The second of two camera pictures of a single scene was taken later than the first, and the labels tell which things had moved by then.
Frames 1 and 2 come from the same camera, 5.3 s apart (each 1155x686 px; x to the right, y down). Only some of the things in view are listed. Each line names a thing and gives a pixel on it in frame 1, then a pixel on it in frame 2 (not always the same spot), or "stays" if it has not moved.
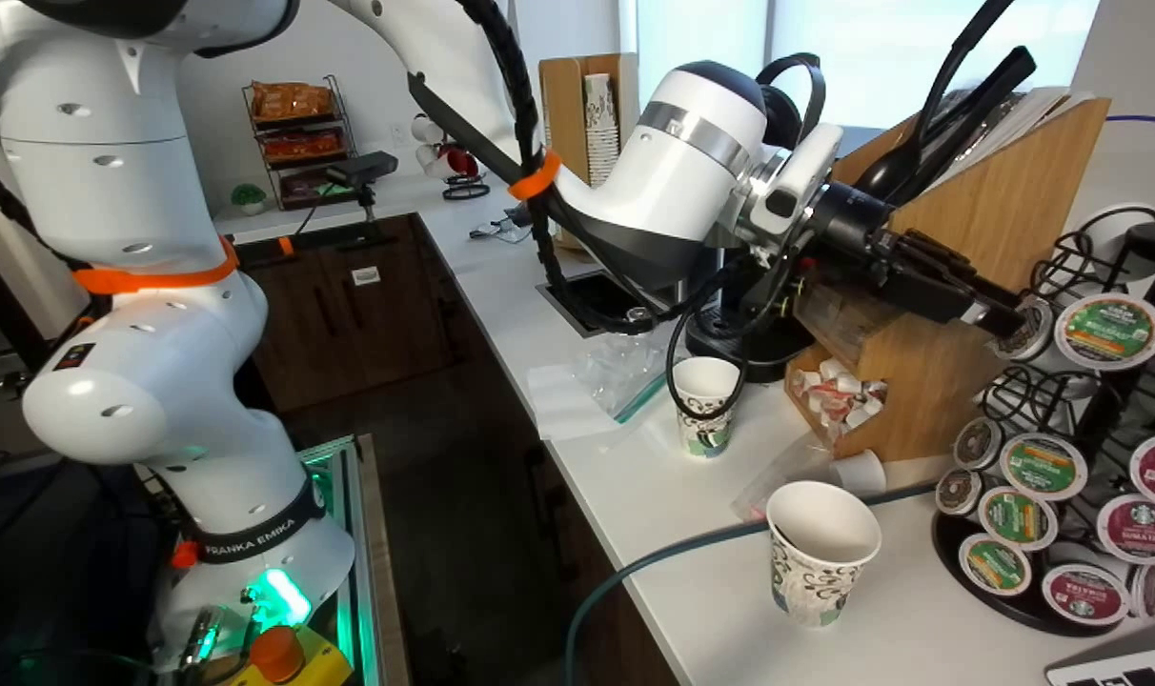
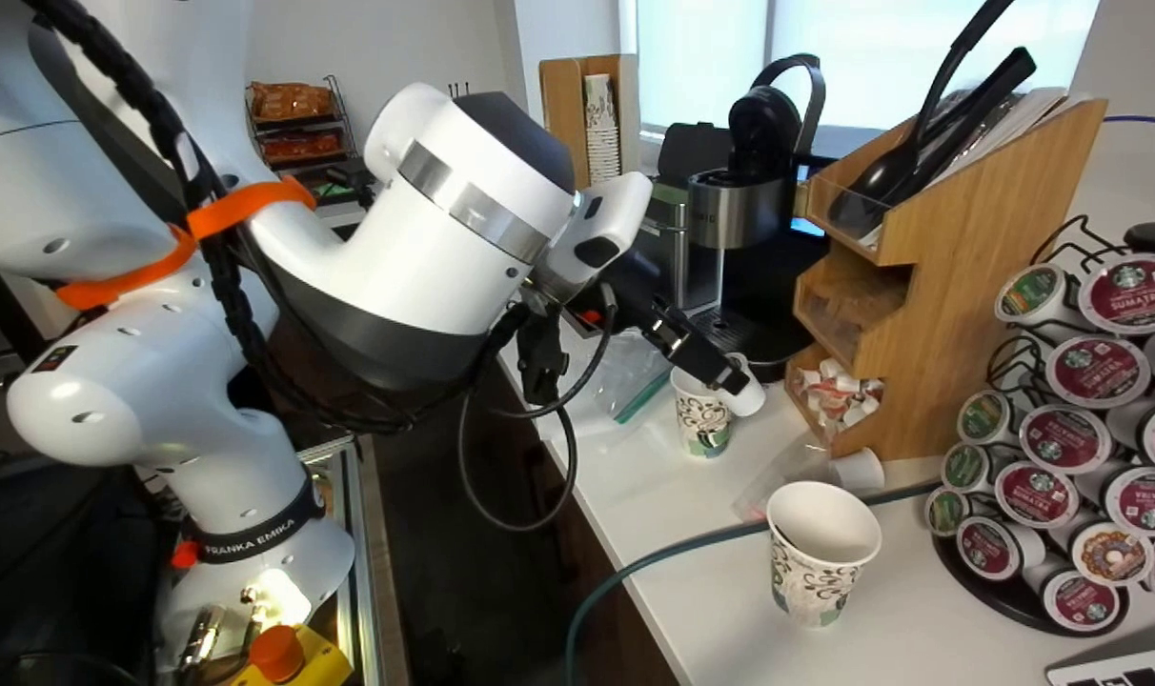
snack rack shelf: x=303 y=140 stays
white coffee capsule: x=1038 y=325 -> x=748 y=396
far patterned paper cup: x=707 y=387 stays
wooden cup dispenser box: x=585 y=109 stays
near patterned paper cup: x=817 y=541 stays
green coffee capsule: x=1040 y=466 -> x=982 y=414
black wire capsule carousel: x=1066 y=488 stays
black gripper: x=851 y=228 -> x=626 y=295
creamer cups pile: x=834 y=394 stays
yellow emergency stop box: x=292 y=655 stays
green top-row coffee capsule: x=1109 y=334 -> x=1031 y=295
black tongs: x=940 y=127 stays
